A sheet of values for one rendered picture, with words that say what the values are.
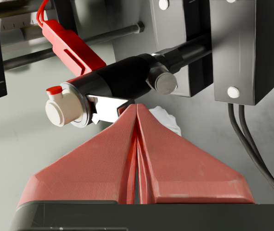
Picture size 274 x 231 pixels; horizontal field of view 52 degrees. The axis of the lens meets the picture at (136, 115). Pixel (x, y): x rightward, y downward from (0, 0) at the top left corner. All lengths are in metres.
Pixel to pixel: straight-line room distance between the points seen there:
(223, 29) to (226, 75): 0.04
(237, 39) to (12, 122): 0.34
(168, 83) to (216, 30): 0.09
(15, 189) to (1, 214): 0.04
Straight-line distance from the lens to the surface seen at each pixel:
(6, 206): 0.50
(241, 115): 0.27
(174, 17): 0.27
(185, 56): 0.23
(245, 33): 0.24
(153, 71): 0.18
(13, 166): 0.48
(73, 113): 0.15
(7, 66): 0.35
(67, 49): 0.19
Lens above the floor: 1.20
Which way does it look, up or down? 40 degrees down
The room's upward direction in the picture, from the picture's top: 121 degrees counter-clockwise
